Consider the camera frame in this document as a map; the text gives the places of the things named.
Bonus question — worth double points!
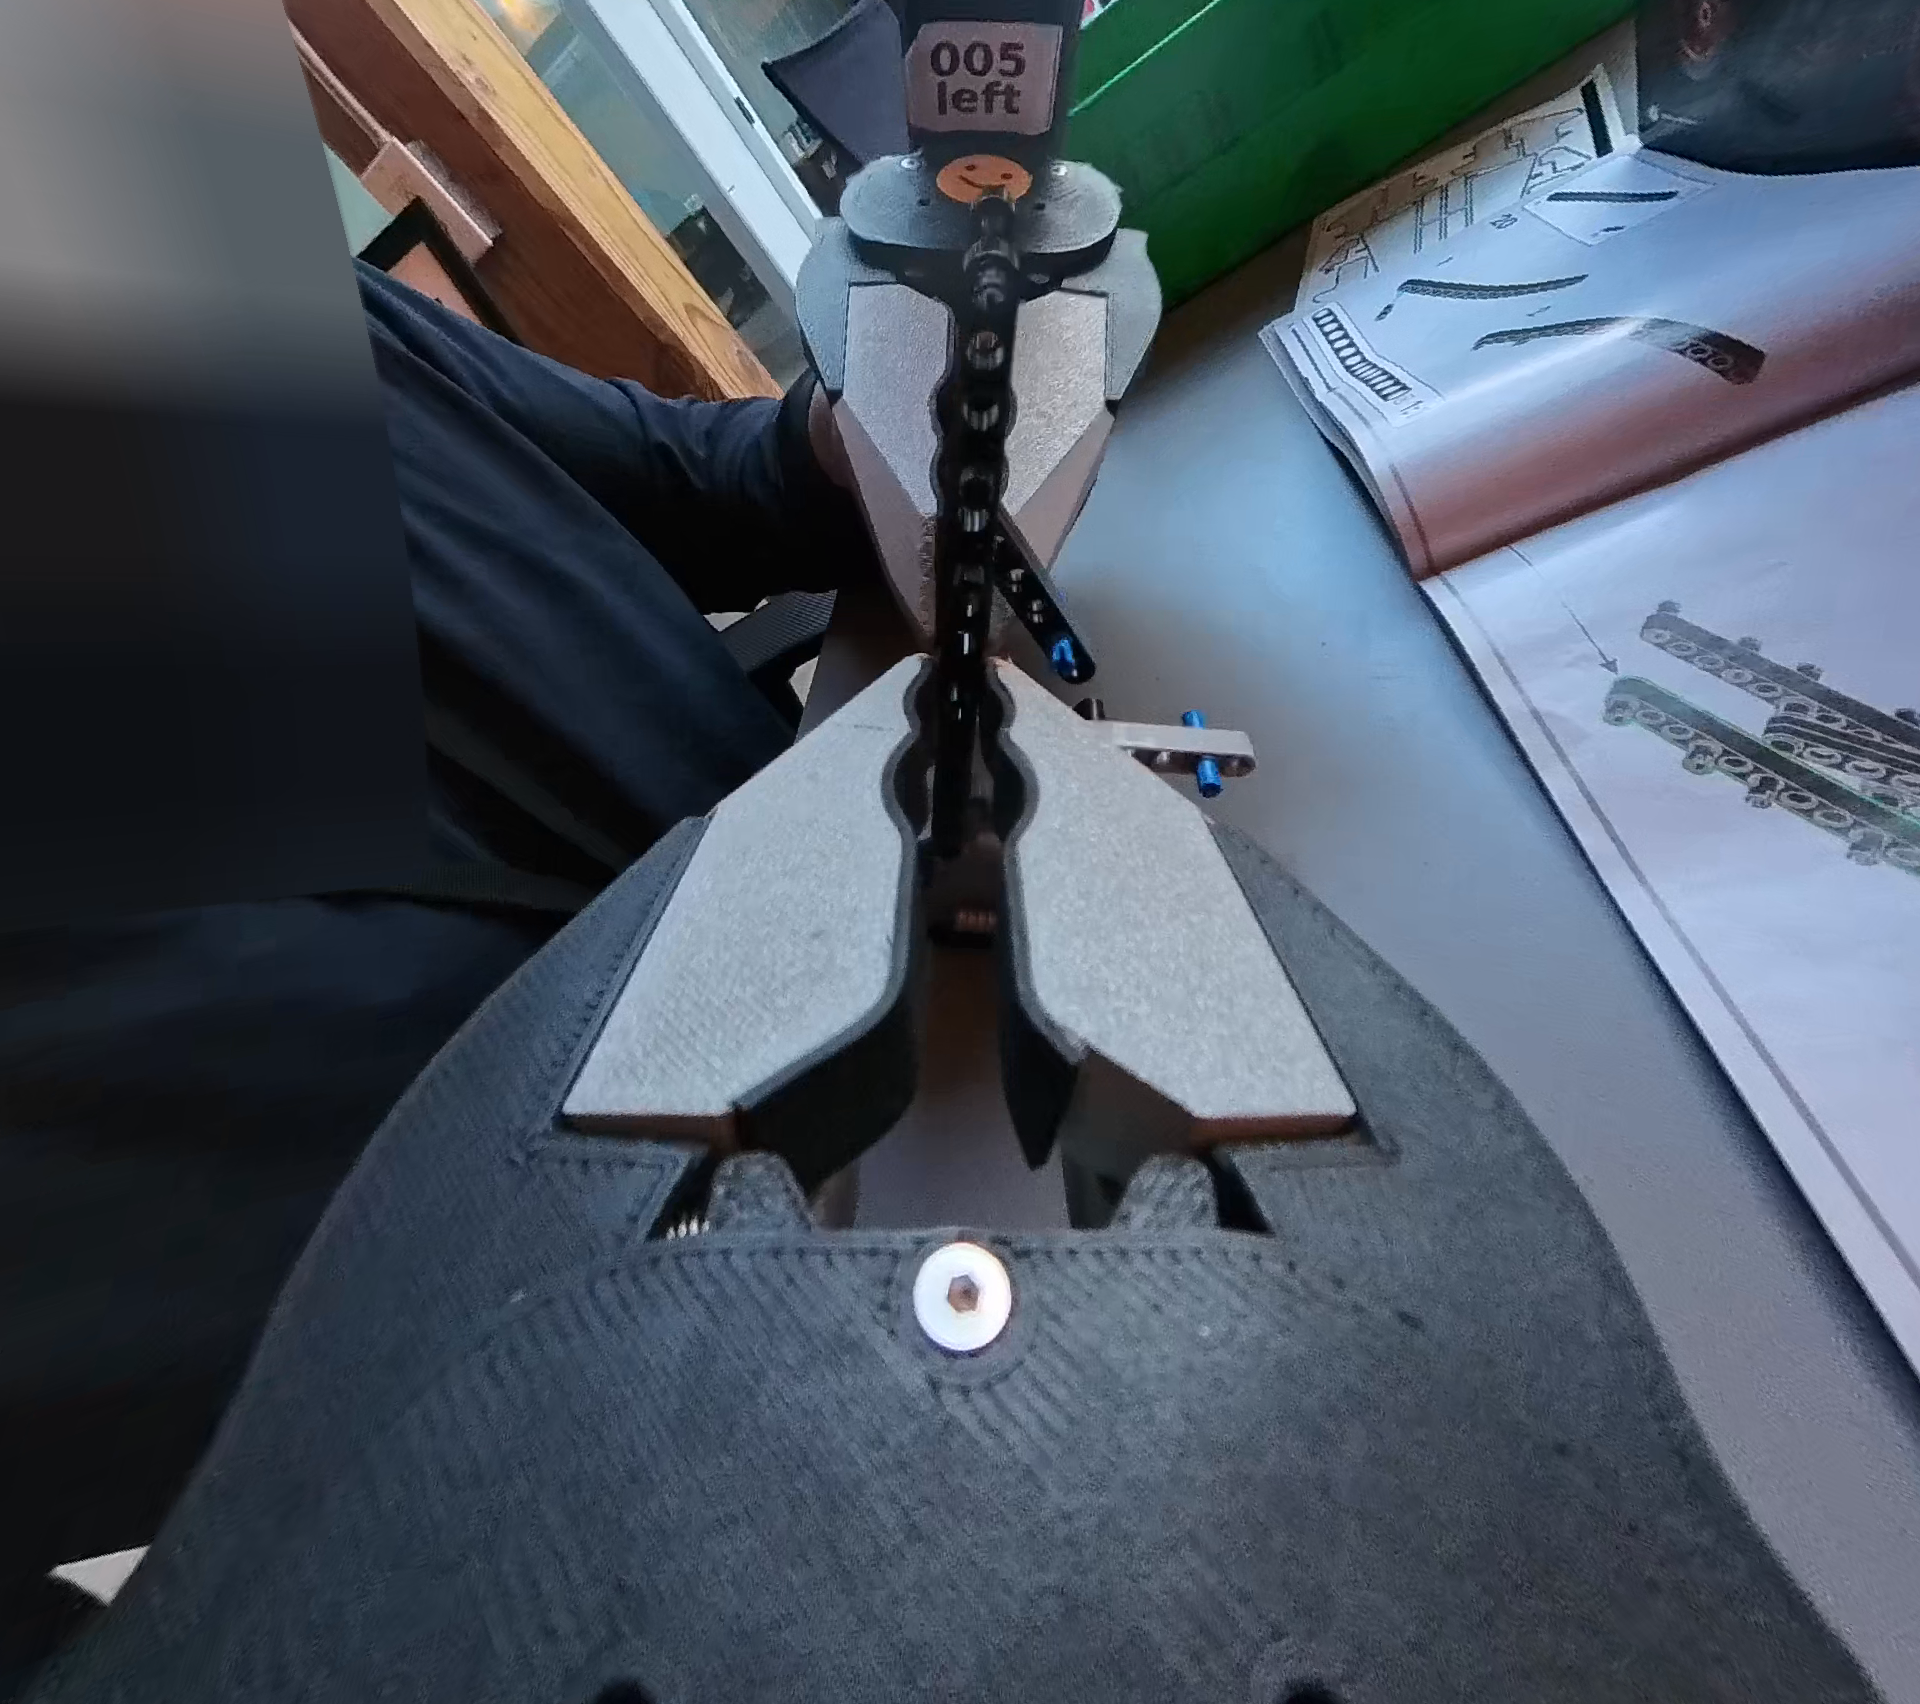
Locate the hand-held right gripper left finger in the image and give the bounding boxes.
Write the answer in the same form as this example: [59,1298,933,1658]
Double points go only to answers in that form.
[557,657,924,1205]

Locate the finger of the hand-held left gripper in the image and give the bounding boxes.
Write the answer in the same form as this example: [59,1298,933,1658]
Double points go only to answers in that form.
[1001,290,1117,571]
[827,286,950,652]

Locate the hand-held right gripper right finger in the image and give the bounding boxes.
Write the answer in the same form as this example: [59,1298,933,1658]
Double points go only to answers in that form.
[992,657,1362,1234]

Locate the long black lego beam assembly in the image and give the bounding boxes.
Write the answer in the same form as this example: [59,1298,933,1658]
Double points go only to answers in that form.
[918,193,1100,943]

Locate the person's left forearm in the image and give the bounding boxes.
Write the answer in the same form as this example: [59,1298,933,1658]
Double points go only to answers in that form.
[359,264,842,626]

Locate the light grey lego beam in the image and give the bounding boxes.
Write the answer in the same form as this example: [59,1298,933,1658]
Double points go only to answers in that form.
[1080,697,1260,804]

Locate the lego instruction booklet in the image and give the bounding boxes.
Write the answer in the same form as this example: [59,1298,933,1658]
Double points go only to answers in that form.
[1379,218,1920,1377]

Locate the person's left hand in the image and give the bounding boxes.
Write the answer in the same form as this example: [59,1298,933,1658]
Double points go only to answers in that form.
[805,378,881,524]

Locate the dark office chair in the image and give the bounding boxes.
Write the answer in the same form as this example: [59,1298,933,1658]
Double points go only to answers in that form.
[761,0,909,184]

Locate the person's dark clothing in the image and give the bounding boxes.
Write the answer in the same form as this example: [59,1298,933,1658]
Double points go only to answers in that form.
[0,505,819,1136]

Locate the green plastic bin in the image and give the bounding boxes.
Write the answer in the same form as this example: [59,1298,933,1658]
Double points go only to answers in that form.
[1061,0,1637,312]

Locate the printed paper sheet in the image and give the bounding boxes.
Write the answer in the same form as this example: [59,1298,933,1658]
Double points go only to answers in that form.
[1260,60,1720,447]

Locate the wooden cabinet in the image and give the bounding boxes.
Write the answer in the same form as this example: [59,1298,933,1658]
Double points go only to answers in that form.
[215,0,781,403]

